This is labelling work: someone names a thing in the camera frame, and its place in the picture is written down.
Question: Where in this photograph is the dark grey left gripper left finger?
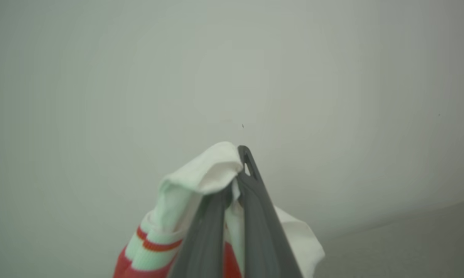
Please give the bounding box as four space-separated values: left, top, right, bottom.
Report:
168 181 233 278

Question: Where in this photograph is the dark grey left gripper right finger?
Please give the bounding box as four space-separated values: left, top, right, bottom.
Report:
236 145 304 278

